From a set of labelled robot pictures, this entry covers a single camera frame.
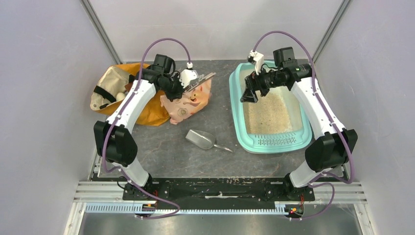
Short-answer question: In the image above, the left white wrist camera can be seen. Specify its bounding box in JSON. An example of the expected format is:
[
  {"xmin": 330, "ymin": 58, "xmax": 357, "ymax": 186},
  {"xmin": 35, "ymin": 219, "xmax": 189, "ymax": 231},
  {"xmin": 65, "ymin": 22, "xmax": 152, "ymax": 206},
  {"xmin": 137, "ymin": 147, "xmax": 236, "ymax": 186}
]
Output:
[{"xmin": 179, "ymin": 62, "xmax": 199, "ymax": 89}]

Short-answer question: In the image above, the pink cat litter bag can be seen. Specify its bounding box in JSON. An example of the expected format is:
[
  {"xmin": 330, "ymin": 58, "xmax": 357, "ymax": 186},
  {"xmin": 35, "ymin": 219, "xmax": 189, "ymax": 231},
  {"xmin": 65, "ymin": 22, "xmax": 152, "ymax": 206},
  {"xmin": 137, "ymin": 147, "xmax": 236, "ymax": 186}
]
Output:
[{"xmin": 160, "ymin": 79, "xmax": 211, "ymax": 124}]

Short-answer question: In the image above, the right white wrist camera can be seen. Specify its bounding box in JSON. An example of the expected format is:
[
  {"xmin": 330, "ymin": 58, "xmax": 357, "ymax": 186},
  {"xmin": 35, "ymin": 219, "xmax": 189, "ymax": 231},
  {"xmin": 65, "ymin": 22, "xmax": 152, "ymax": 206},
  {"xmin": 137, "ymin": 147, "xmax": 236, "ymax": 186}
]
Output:
[{"xmin": 247, "ymin": 50, "xmax": 264, "ymax": 75}]

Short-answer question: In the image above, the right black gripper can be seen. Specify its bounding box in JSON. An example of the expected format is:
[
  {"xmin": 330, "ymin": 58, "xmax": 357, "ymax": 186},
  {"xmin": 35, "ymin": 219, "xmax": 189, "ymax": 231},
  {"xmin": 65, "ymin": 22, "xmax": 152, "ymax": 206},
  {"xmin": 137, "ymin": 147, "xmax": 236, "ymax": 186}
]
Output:
[{"xmin": 240, "ymin": 64, "xmax": 285, "ymax": 103}]

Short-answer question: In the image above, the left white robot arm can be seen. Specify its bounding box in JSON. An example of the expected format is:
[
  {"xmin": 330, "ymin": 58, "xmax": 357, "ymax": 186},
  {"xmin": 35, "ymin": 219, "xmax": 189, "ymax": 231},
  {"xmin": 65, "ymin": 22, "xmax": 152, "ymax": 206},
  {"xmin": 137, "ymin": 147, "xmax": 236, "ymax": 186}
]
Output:
[{"xmin": 93, "ymin": 54, "xmax": 184, "ymax": 200}]

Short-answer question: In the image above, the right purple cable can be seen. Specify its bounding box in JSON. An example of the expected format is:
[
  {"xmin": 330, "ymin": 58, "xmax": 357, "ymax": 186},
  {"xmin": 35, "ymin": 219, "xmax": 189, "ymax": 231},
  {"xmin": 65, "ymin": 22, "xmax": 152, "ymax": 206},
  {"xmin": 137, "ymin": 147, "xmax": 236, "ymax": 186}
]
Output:
[{"xmin": 252, "ymin": 30, "xmax": 356, "ymax": 222}]

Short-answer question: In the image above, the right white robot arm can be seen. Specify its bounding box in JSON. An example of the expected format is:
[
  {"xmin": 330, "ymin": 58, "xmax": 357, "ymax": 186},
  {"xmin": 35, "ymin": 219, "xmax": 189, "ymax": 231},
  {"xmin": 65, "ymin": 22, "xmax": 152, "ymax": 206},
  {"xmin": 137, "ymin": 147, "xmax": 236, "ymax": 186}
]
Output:
[{"xmin": 240, "ymin": 47, "xmax": 358, "ymax": 200}]

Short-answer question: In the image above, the teal litter box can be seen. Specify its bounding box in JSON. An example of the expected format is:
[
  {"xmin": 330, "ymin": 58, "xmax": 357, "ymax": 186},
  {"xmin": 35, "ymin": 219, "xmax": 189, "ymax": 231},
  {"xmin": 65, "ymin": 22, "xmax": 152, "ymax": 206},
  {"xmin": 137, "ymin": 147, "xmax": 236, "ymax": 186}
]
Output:
[{"xmin": 229, "ymin": 63, "xmax": 313, "ymax": 154}]

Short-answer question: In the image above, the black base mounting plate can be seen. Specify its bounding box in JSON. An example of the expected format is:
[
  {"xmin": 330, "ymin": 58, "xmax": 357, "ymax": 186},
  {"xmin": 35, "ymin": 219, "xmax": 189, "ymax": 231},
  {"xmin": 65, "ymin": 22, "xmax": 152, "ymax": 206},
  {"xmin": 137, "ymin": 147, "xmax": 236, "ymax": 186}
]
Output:
[{"xmin": 122, "ymin": 176, "xmax": 316, "ymax": 212}]

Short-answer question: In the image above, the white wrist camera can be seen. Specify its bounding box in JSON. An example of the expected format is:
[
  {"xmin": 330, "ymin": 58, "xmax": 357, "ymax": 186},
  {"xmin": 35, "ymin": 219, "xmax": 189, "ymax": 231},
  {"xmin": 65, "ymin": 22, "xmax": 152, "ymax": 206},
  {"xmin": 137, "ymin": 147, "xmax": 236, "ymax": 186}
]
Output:
[
  {"xmin": 179, "ymin": 62, "xmax": 199, "ymax": 89},
  {"xmin": 247, "ymin": 50, "xmax": 264, "ymax": 75}
]

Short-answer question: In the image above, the orange cloth bag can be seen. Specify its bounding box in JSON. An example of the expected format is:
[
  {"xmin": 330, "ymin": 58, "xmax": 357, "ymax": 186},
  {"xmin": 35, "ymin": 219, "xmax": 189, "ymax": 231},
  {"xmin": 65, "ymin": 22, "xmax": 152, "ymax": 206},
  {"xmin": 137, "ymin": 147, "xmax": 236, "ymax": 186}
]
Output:
[{"xmin": 90, "ymin": 63, "xmax": 170, "ymax": 126}]

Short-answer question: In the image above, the metal litter scoop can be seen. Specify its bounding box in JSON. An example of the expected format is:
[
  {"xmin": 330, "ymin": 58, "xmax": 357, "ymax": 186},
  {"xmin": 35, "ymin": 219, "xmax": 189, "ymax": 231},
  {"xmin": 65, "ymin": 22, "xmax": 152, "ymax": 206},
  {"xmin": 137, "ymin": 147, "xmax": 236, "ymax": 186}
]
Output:
[{"xmin": 185, "ymin": 129, "xmax": 233, "ymax": 152}]

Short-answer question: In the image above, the aluminium frame rail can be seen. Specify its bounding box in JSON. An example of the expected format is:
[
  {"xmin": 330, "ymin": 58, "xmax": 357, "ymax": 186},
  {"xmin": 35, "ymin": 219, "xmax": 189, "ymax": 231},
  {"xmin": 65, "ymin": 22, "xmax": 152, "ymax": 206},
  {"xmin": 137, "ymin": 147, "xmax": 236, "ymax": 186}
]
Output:
[{"xmin": 65, "ymin": 178, "xmax": 374, "ymax": 235}]

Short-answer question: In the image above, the wooden bag clip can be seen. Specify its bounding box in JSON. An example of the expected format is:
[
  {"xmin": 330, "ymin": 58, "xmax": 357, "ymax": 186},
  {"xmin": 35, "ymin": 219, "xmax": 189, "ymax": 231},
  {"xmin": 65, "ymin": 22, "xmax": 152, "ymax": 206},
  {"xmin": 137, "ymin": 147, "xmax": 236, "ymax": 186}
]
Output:
[{"xmin": 184, "ymin": 72, "xmax": 216, "ymax": 92}]

